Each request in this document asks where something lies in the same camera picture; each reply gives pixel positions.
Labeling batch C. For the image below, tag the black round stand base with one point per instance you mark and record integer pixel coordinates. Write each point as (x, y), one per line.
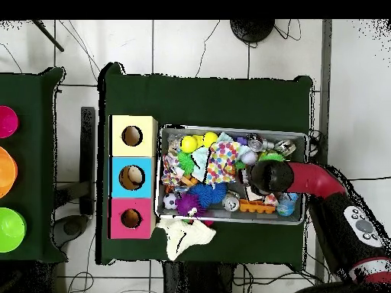
(252, 30)

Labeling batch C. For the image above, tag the dark green tablecloth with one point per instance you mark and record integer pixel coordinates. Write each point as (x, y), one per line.
(213, 100)

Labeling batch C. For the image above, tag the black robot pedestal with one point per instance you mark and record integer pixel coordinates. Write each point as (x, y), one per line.
(198, 280)

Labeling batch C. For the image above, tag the yellow tennis ball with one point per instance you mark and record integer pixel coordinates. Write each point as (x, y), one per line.
(188, 144)

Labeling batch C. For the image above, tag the black upright panel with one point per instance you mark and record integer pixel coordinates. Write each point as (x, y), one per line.
(87, 152)

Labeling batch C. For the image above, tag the small soccer ball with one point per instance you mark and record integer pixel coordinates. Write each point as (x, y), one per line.
(170, 201)

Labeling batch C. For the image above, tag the smooth yellow ball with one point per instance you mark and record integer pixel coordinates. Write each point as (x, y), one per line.
(210, 139)

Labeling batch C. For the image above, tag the shallow mesh bin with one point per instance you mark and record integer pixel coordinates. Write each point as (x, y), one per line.
(259, 217)

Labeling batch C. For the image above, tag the cream knitted cloth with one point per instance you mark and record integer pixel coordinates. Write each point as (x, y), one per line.
(189, 235)

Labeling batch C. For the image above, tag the orange plastic bowl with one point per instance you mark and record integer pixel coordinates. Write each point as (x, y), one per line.
(6, 172)

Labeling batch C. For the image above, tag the wooden box with three holes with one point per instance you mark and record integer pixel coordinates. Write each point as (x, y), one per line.
(146, 146)

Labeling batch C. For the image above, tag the black pole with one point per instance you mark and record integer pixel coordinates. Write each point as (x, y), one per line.
(49, 35)

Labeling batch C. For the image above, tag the colourful polka dot cloth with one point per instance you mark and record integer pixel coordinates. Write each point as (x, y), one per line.
(271, 200)
(171, 171)
(223, 161)

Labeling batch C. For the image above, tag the green plastic bowl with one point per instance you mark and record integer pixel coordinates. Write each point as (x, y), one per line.
(10, 230)

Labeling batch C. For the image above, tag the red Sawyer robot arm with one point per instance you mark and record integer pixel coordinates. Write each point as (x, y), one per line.
(314, 180)

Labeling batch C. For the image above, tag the mint green cloth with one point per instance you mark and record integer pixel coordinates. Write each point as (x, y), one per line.
(200, 161)

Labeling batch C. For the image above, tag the orange toy brick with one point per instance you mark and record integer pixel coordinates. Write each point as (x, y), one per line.
(256, 207)

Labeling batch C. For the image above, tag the purple spiky toy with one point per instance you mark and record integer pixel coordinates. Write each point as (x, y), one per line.
(189, 204)

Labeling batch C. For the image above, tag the pink plastic bowl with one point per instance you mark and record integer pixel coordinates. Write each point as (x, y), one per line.
(7, 122)

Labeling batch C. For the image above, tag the dark green cloth side table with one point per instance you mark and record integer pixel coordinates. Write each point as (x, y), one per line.
(33, 171)

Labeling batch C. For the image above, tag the blue spiky toy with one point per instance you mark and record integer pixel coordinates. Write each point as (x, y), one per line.
(207, 193)

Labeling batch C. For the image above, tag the dark grey rounded base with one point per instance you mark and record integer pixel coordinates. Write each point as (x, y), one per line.
(71, 227)

